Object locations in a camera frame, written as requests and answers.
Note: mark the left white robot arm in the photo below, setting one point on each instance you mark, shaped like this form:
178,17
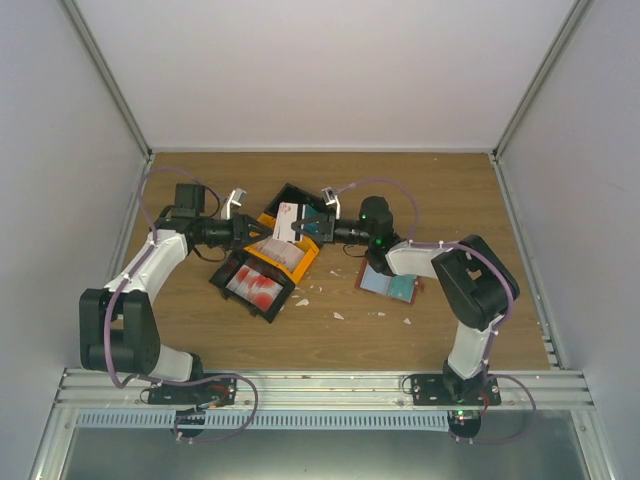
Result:
117,328

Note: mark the red patterned card stack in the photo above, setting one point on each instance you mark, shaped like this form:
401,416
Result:
257,289

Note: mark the white cards in orange bin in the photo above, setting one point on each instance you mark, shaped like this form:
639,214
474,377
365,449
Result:
283,253

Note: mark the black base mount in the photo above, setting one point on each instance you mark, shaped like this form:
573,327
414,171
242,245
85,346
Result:
212,394
435,387

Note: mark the aluminium front rail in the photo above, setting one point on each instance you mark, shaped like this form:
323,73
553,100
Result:
343,390

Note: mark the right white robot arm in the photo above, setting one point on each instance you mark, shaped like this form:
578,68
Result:
479,289

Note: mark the orange plastic bin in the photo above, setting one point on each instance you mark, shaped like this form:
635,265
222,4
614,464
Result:
311,252

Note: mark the grey slotted cable duct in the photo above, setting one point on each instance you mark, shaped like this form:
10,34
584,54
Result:
268,420

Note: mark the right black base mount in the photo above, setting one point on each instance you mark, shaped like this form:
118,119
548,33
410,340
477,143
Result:
435,387

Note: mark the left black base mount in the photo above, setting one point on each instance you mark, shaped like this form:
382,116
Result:
212,394

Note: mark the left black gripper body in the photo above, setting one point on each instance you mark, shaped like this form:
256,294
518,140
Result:
237,237

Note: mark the black bin with red cards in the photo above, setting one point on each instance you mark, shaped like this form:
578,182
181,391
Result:
231,265

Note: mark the brown leather card holder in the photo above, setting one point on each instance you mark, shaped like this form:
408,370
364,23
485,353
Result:
373,282

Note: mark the white red-print credit card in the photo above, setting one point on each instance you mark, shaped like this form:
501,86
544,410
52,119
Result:
287,214

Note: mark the black bin with teal cards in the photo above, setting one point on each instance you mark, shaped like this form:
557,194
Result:
310,204

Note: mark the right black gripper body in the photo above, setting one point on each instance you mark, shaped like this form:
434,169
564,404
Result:
329,231

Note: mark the teal credit card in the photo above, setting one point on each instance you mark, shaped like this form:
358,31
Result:
402,288

